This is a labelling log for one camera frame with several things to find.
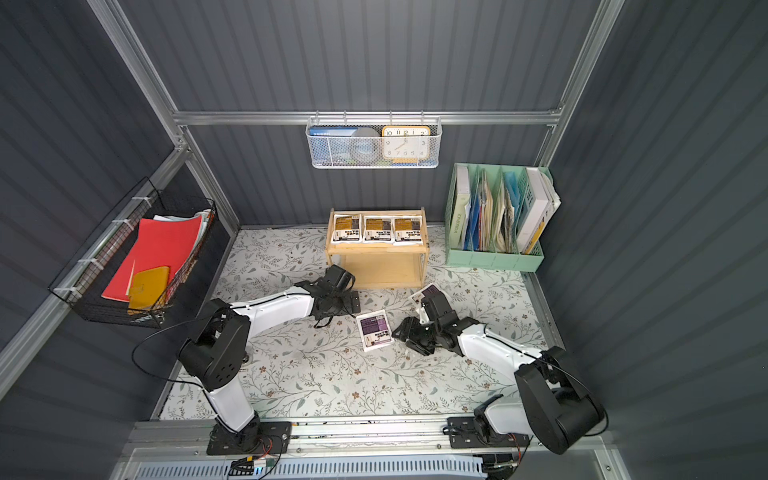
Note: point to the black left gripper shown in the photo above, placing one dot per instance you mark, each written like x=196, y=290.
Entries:
x=335, y=285

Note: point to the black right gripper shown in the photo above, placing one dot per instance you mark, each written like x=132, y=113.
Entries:
x=421, y=332

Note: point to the purple coffee bag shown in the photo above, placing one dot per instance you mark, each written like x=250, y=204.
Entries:
x=417, y=297
x=374, y=330

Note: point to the orange coffee bag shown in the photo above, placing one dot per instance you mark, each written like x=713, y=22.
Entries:
x=346, y=228
x=378, y=229
x=407, y=230

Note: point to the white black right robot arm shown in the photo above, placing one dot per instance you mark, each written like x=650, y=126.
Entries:
x=555, y=405

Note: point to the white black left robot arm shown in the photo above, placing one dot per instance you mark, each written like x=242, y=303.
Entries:
x=215, y=352

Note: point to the wooden two-tier shelf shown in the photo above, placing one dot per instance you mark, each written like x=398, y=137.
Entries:
x=379, y=264

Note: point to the floral table mat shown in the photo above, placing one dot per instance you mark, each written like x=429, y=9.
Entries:
x=297, y=370

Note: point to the green file organizer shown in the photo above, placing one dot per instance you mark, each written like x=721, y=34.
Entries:
x=490, y=241

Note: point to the blue box in basket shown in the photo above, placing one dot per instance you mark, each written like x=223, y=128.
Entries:
x=322, y=141

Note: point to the grey tape roll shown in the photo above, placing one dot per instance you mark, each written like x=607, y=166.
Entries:
x=365, y=146

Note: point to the orange square clock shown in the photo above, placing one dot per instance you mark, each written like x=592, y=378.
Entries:
x=406, y=144

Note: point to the red folder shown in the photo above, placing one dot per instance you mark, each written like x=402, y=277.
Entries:
x=162, y=241

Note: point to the yellow notebook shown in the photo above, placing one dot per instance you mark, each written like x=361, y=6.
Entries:
x=148, y=289

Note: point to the white thick book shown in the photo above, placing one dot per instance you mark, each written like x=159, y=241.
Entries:
x=539, y=203

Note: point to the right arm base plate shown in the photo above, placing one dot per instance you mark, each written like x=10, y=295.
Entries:
x=466, y=432

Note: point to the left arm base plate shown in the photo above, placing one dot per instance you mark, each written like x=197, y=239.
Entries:
x=256, y=439

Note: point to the black wire side basket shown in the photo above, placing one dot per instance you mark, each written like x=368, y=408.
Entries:
x=81, y=284

